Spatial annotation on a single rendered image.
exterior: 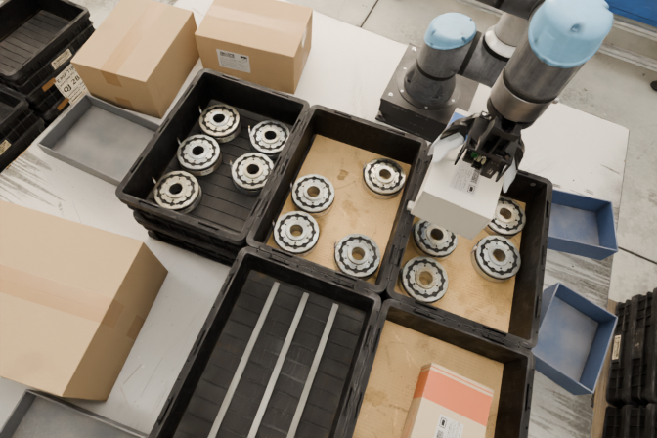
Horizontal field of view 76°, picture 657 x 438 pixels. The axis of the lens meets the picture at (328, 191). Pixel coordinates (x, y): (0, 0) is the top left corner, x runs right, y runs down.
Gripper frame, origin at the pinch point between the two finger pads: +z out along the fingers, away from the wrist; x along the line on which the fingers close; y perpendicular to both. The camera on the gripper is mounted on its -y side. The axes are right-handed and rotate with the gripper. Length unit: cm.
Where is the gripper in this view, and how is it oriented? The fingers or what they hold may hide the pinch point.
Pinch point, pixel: (467, 167)
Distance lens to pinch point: 80.5
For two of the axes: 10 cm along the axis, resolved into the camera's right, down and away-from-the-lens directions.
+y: -4.2, 7.9, -4.5
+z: -0.7, 4.7, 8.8
